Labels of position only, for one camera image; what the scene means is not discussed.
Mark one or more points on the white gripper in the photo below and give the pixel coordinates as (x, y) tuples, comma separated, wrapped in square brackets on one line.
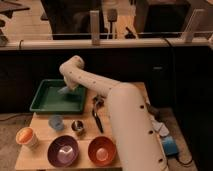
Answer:
[(70, 84)]

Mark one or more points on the green plastic tray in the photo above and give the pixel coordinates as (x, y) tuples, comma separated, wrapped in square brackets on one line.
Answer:
[(48, 99)]

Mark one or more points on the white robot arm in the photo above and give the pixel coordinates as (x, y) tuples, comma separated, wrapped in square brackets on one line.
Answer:
[(138, 145)]

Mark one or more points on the small blue cup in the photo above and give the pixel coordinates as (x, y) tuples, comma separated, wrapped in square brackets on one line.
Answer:
[(56, 122)]

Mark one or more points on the small metal cup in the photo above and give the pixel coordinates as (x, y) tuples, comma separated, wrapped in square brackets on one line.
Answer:
[(77, 126)]

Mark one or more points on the purple bowl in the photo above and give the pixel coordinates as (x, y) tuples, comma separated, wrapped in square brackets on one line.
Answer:
[(63, 151)]

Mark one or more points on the orange white paper cup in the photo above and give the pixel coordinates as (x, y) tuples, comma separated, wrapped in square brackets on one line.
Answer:
[(26, 137)]

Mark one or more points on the orange bowl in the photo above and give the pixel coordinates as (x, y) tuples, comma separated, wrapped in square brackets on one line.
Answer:
[(101, 151)]

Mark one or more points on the blue cylinder object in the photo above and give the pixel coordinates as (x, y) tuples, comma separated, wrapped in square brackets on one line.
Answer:
[(169, 146)]

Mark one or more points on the black handled metal spoon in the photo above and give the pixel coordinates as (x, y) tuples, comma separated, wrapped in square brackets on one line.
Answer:
[(97, 103)]

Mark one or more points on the white horizontal rail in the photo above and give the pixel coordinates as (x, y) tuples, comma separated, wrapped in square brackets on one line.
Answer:
[(103, 43)]

